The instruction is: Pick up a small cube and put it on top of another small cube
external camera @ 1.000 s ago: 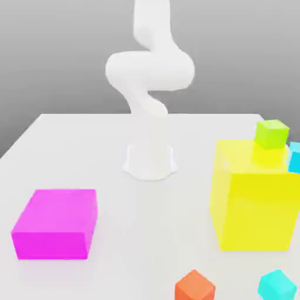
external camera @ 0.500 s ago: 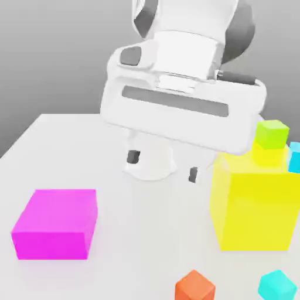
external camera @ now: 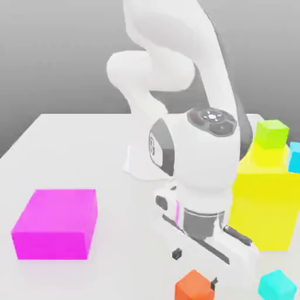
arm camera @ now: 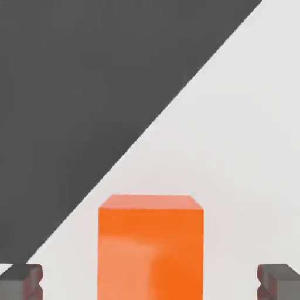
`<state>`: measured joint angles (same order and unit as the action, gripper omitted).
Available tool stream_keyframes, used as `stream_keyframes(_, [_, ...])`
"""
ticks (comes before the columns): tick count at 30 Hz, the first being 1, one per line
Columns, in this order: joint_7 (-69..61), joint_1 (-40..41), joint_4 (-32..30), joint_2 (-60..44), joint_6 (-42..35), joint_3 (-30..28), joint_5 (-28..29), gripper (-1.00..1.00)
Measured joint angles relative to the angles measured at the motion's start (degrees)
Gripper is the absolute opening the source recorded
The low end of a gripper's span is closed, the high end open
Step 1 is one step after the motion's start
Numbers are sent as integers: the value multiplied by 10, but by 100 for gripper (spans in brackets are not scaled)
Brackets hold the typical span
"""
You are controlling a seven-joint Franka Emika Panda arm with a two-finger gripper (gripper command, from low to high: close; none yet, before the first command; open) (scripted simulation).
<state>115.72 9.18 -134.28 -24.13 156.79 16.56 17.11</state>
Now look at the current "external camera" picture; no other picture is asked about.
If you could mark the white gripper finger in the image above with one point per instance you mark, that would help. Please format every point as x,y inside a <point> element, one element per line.
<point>177,254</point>
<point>214,282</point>

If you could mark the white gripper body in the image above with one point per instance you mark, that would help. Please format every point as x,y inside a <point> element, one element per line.
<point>239,255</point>

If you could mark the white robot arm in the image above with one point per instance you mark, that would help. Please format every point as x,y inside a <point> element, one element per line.
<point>206,164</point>

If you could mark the small orange cube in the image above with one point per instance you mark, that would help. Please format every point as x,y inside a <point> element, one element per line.
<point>192,287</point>

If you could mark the small turquoise cube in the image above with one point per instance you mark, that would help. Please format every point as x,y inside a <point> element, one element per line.
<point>277,286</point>

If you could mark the small cyan cube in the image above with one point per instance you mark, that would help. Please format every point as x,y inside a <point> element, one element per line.
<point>294,159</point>

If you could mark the small lime green cube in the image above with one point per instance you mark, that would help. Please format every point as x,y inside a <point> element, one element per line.
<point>271,136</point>

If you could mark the large yellow box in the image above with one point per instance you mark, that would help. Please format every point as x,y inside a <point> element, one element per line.
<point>264,201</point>

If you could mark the large magenta box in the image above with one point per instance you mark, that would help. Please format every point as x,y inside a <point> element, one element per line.
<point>54,222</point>

